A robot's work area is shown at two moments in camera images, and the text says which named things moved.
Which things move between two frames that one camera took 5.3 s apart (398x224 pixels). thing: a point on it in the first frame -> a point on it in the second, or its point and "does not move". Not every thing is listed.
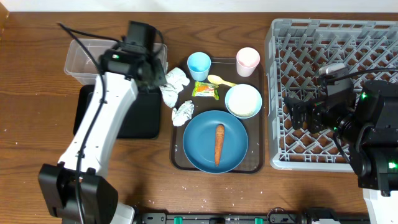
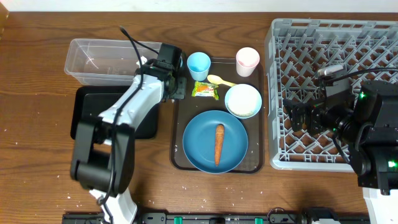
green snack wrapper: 204,89 does not move
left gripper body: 154,78 -> 179,88
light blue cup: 199,63 does not move
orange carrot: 219,137 does not move
